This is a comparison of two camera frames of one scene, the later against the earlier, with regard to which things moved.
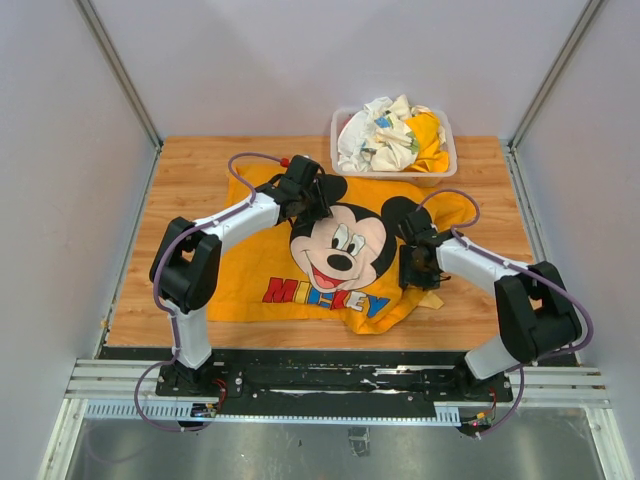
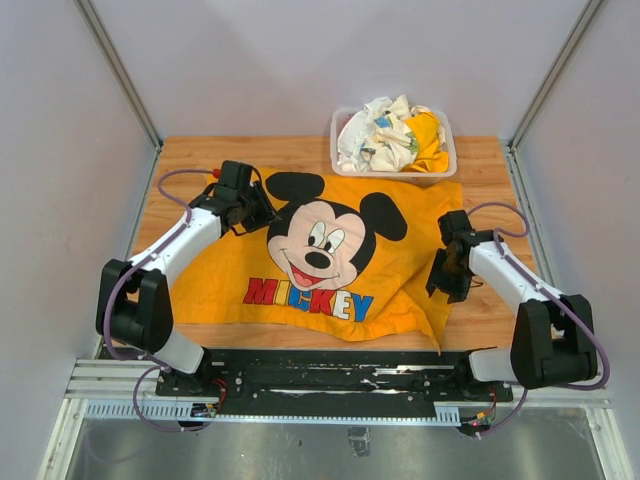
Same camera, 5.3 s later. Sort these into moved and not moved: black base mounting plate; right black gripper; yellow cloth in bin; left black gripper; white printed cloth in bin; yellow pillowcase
Moved: left black gripper; right black gripper; yellow pillowcase
Not moved: white printed cloth in bin; black base mounting plate; yellow cloth in bin
